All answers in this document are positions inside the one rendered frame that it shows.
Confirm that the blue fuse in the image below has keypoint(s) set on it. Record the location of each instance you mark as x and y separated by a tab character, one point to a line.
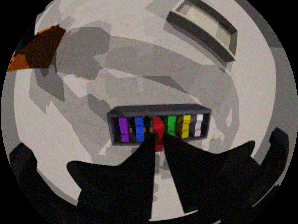
140	128

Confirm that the white open tray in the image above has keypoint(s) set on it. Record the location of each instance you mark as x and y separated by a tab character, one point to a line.
208	25

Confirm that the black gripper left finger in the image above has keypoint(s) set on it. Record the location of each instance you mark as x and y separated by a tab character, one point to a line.
134	177

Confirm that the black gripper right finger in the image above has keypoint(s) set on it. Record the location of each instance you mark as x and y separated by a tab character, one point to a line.
195	171

